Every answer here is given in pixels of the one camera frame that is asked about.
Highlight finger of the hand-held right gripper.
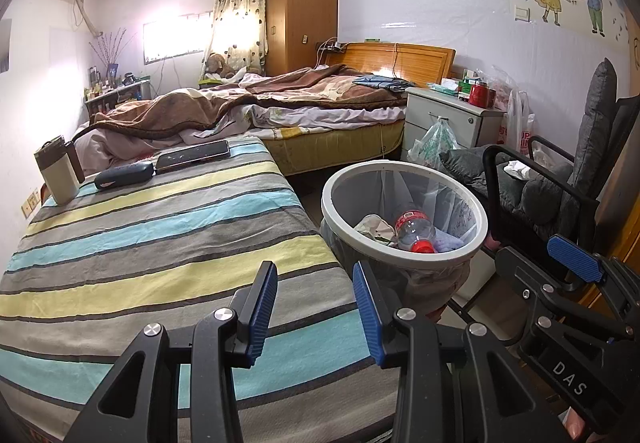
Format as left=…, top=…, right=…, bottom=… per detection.
left=495, top=246, right=601, bottom=324
left=546, top=234, right=640, bottom=324

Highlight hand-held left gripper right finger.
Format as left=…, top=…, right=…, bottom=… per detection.
left=351, top=260, right=573, bottom=443

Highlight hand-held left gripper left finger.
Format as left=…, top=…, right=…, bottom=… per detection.
left=75, top=260, right=278, bottom=443

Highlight patterned paper cup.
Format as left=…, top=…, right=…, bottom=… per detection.
left=354, top=214, right=398, bottom=244

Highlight clear red label plastic bottle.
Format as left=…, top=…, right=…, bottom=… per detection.
left=394, top=209, right=437, bottom=255

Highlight white waste bin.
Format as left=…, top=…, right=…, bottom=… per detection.
left=320, top=160, right=488, bottom=319

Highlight person's right hand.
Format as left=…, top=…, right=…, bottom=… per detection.
left=562, top=415, right=603, bottom=443

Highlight grey cushioned chair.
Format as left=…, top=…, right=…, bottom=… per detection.
left=440, top=58, right=640, bottom=284

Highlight white red print plastic bag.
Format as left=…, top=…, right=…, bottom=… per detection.
left=500, top=90, right=536, bottom=156

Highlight green plastic bag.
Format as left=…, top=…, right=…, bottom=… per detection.
left=407, top=116, right=461, bottom=169

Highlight black smartphone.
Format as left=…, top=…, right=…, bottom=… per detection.
left=155, top=139, right=231, bottom=172

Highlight white nightstand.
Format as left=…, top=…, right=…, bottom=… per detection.
left=402, top=87, right=506, bottom=159

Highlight red jar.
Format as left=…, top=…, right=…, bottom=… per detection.
left=469, top=80, right=491, bottom=108

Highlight dark blue glasses case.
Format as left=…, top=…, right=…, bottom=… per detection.
left=94, top=162, right=156, bottom=189

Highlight pale purple bed sheet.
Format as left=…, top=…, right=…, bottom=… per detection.
left=80, top=68, right=408, bottom=159

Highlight brown blanket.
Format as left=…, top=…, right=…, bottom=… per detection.
left=72, top=64, right=416, bottom=144

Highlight blue folded clothes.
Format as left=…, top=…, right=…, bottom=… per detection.
left=352, top=74, right=416, bottom=91

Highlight wooden bed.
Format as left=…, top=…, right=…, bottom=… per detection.
left=75, top=42, right=457, bottom=176

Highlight white brown thermos jug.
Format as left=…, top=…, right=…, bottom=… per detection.
left=34, top=134, right=86, bottom=206

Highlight brown teddy bear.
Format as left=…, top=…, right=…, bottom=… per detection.
left=202, top=52, right=236, bottom=80

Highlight cluttered small desk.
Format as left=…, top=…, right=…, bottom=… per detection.
left=82, top=73, right=153, bottom=116

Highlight bright window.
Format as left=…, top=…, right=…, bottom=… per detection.
left=142, top=12, right=216, bottom=65

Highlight wooden wardrobe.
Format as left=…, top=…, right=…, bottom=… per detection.
left=265, top=0, right=341, bottom=76

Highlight patterned curtain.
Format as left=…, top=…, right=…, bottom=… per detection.
left=202, top=0, right=268, bottom=76

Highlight dried branches in vase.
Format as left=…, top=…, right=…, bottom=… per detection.
left=89, top=27, right=136, bottom=74

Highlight air conditioner pipe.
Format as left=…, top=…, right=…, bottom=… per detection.
left=70, top=0, right=103, bottom=36

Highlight wall sockets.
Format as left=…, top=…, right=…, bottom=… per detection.
left=21, top=190, right=41, bottom=219

